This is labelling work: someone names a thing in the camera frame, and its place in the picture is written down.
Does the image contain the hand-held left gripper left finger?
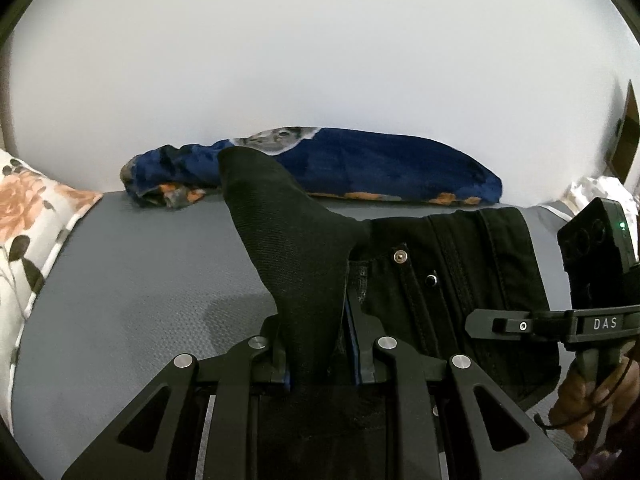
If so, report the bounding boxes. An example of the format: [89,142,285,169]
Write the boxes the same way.
[62,315,293,480]

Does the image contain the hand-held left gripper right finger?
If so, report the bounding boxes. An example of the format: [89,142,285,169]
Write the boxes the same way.
[345,287,583,480]

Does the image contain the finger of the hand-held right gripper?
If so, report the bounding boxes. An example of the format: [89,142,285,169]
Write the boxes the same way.
[464,307,573,342]

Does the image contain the black pants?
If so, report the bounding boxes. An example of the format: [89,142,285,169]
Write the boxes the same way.
[217,146,563,480]

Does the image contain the person's right hand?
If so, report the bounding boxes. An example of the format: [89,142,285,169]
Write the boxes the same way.
[548,352,628,442]

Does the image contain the white cloth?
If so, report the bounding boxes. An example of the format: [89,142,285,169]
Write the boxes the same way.
[547,175,640,226]

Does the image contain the brown wooden furniture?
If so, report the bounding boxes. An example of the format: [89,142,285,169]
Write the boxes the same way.
[604,80,640,182]

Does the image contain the blue orange printed blanket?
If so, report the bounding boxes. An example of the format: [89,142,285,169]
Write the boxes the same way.
[119,126,503,211]

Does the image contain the floral pillow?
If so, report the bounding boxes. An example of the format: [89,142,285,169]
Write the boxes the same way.
[0,147,104,426]

